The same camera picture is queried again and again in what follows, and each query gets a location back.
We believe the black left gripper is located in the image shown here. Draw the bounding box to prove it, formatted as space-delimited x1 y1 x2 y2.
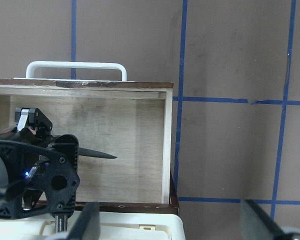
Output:
0 107 54 155

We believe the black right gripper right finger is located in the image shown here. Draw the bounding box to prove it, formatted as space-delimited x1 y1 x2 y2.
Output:
240 199 300 240

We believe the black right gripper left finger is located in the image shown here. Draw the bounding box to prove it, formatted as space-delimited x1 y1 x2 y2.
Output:
47 202 101 240

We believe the wooden drawer with white handle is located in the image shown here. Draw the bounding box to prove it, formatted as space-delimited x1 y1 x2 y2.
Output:
0 61 173 204

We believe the white plastic tray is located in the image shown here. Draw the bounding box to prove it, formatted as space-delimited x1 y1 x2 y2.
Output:
0 212 186 240

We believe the brown wooden cabinet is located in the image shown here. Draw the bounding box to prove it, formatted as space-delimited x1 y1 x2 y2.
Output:
36 171 180 216

